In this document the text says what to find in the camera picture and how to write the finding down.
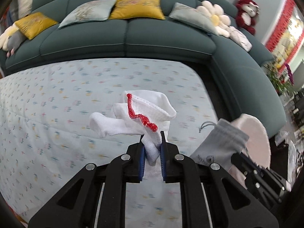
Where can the pale green embroidered cushion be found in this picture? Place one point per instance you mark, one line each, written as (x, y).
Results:
(185, 14)
(90, 11)

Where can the yellow embroidered cushion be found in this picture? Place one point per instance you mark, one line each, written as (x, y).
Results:
(137, 7)
(35, 23)

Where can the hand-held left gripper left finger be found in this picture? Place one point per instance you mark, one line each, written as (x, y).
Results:
(141, 161)

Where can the white glove with red trim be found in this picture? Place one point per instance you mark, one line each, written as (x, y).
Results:
(149, 109)

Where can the white quilted cushion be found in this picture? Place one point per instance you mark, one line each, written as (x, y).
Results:
(239, 38)

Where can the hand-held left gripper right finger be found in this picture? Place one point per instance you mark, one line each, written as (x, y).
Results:
(163, 161)

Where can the red wall decoration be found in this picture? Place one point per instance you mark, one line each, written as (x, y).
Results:
(275, 35)

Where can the red monkey plush toy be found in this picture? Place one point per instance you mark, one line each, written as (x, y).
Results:
(244, 19)

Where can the white flower-shaped cushion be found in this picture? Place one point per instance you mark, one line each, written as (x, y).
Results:
(215, 17)

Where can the grey plush toy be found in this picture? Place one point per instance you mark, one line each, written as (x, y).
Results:
(15, 41)

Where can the white grey cushion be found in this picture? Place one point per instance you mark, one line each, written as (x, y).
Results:
(25, 0)

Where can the dark green sofa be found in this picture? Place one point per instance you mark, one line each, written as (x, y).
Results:
(166, 35)

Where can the potted green plant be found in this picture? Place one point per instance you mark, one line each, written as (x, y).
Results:
(277, 80)

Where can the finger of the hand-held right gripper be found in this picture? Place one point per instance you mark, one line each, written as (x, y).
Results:
(256, 178)
(275, 178)

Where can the cream flower plush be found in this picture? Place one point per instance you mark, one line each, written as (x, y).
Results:
(6, 38)

